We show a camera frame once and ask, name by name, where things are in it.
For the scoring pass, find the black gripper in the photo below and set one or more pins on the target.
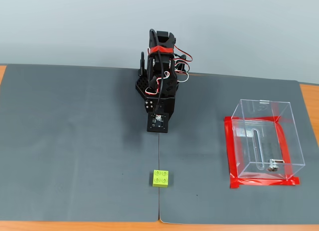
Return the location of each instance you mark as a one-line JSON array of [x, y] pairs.
[[149, 105]]

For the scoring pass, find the green lego block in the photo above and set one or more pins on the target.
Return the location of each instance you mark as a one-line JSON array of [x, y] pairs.
[[160, 178]]

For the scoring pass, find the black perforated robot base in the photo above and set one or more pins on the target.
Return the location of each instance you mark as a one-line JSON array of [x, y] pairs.
[[141, 85]]

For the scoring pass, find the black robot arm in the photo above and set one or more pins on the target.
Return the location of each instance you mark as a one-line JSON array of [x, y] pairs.
[[164, 41]]

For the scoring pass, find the transparent acrylic box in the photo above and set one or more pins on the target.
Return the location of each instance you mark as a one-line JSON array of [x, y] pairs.
[[269, 141]]

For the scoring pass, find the gray table mat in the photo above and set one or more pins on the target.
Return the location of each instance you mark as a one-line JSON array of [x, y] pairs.
[[199, 146], [74, 141]]

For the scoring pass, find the black table clamp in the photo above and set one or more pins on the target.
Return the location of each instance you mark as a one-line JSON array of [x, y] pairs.
[[142, 62]]

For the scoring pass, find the red tape band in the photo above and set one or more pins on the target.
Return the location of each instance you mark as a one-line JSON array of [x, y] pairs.
[[159, 49]]

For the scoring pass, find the red tape strip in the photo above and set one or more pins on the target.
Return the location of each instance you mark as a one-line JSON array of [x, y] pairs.
[[259, 118], [284, 146], [230, 151], [264, 183]]

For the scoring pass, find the black square wrist camera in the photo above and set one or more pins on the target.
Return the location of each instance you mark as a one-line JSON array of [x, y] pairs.
[[157, 123]]

